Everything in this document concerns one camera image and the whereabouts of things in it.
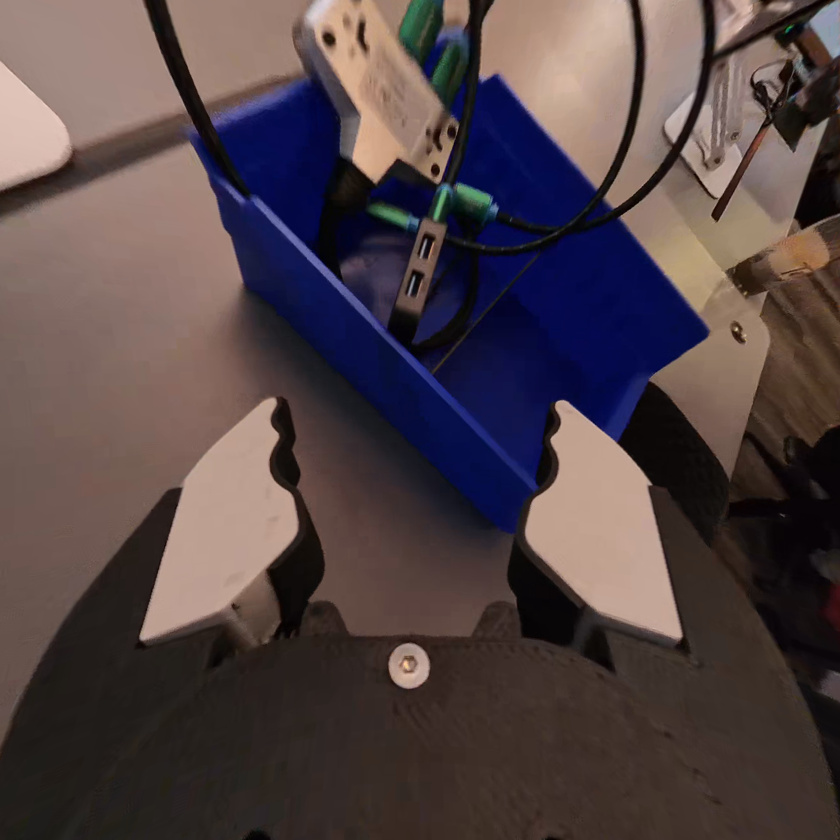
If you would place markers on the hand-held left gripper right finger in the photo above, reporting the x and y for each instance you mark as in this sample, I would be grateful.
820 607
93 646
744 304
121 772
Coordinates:
604 538

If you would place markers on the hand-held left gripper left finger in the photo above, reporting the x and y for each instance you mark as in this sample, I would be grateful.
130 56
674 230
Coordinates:
216 525

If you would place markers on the blue storage bin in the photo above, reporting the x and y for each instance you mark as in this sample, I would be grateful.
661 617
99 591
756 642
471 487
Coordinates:
315 315

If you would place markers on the black square adapter hub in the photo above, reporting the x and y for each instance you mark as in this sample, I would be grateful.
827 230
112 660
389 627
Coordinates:
413 308

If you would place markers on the person's printed black shirt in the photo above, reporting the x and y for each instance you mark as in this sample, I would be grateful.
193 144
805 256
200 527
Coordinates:
800 472

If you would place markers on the white tablet stand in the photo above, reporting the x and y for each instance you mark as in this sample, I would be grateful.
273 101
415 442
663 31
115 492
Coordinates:
705 144

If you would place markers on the instruction sheet display stand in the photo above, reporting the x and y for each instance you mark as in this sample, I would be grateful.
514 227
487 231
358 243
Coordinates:
33 124

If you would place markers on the silver adapter hub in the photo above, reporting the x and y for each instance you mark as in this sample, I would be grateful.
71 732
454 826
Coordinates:
374 85

